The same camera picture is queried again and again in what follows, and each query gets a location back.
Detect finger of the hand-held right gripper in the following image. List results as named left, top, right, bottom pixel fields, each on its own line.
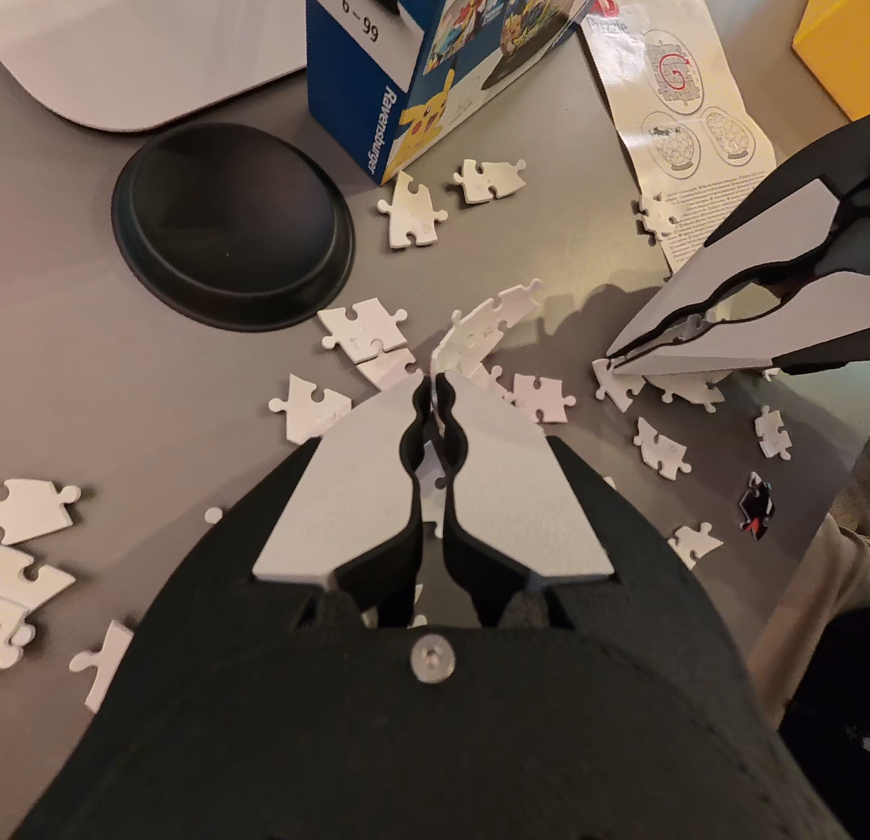
left=609, top=271, right=870, bottom=376
left=607, top=178, right=847, bottom=359

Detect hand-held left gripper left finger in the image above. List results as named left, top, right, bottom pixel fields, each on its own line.
left=251, top=371, right=436, bottom=628

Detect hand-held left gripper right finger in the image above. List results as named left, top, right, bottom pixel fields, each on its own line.
left=437, top=371, right=616, bottom=628

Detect four-piece white puzzle section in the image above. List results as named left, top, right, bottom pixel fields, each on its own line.
left=449, top=279, right=545, bottom=351

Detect white puzzle pieces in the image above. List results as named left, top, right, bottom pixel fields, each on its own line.
left=0, top=159, right=794, bottom=715

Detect black printed puzzle piece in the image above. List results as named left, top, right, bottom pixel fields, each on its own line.
left=739, top=471, right=776, bottom=540

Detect black round ball stand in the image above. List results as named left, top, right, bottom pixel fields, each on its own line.
left=111, top=121, right=356, bottom=332

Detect colourful cartoon puzzle box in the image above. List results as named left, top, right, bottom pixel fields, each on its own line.
left=304, top=0, right=616, bottom=187

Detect white instruction sheet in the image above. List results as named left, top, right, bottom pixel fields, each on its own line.
left=581, top=0, right=777, bottom=274

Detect yellow plastic case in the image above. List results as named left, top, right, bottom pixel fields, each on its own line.
left=792, top=0, right=870, bottom=121

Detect person's beige trousers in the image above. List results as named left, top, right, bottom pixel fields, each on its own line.
left=744, top=514, right=870, bottom=728

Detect person's black jacket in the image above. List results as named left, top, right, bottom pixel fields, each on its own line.
left=778, top=582, right=870, bottom=840

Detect white rounded board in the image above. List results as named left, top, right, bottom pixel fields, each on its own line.
left=0, top=0, right=307, bottom=134

